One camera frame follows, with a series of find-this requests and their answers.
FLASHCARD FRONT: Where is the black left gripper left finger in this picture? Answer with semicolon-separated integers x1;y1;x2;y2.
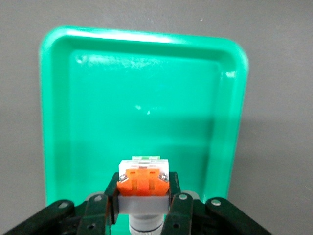
2;172;123;235

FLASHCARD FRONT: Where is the white pushbutton switch orange block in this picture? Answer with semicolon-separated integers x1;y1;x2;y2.
116;155;171;235

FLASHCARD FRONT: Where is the green plastic tray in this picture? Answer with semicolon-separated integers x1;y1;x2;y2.
39;25;250;235

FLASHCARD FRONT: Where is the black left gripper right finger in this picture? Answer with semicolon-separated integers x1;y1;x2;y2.
162;171;272;235

